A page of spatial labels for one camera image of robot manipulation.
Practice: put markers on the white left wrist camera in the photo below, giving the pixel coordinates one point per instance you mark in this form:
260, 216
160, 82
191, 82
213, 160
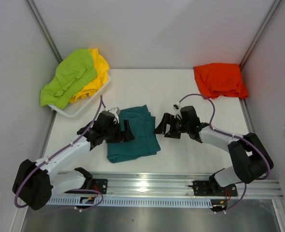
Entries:
115, 111

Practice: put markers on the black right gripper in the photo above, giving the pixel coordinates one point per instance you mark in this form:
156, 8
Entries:
167, 119

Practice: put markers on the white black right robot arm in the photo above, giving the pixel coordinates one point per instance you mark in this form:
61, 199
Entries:
250, 160

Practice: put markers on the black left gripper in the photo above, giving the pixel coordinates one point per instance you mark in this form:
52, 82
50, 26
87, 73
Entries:
123, 136

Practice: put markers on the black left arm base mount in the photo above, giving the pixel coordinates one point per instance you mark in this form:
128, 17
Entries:
90, 182

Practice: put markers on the aluminium frame post left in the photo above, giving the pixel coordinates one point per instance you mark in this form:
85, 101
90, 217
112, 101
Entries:
43, 28

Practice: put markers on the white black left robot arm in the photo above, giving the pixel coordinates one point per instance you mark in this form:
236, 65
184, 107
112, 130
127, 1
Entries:
37, 181

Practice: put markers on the aluminium frame post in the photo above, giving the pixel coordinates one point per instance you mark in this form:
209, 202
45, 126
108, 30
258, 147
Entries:
271, 13
43, 28

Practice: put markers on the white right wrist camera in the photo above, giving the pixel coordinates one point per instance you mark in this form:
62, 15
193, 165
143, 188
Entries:
177, 107

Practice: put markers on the white slotted cable duct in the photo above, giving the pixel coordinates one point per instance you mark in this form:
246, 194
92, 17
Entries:
189, 202

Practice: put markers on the teal shorts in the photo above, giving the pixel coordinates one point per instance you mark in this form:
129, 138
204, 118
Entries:
142, 125

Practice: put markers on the orange shorts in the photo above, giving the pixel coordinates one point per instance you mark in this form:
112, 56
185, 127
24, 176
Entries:
220, 79

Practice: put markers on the yellow shorts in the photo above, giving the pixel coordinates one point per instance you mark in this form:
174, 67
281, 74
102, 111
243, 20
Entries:
101, 67

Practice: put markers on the aluminium frame post right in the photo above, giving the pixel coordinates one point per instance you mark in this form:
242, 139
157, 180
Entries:
271, 13

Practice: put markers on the lime green shorts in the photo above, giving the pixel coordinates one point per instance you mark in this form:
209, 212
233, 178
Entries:
71, 75

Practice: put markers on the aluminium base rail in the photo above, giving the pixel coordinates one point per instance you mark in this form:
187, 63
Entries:
151, 185

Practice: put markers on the white perforated plastic basket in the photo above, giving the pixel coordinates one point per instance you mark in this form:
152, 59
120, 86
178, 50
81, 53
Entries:
73, 109

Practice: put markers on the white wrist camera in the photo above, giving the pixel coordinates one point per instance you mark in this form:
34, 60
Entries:
177, 107
115, 111

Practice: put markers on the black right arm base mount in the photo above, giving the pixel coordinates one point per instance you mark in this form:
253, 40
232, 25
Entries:
211, 188

